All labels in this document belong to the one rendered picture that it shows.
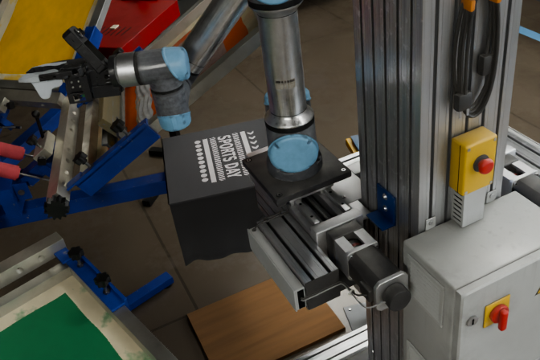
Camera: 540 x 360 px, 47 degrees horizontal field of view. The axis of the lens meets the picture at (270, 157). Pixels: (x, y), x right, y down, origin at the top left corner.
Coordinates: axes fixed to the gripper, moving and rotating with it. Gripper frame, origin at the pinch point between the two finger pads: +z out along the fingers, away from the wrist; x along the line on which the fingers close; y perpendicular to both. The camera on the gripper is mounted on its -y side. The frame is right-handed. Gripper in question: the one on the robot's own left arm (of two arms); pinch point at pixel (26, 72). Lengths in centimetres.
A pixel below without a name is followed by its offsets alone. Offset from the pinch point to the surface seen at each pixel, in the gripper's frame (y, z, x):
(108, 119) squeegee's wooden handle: 33, 1, 52
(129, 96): 35, 0, 80
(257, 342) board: 156, -30, 80
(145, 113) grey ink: 34, -10, 56
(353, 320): 157, -74, 88
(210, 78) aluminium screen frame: 20, -35, 43
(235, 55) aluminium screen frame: 15, -43, 43
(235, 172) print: 64, -34, 67
